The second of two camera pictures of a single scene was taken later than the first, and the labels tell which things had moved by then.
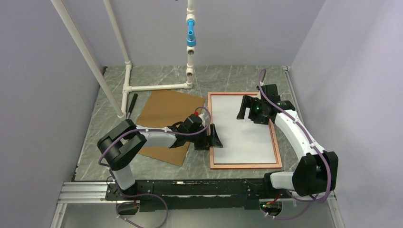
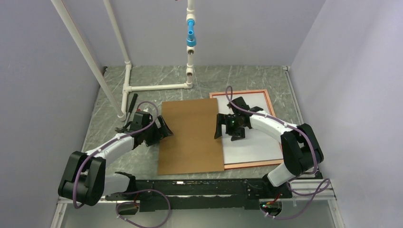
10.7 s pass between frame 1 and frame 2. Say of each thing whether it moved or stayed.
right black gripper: moved
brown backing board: moved
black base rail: stayed
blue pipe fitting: stayed
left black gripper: moved
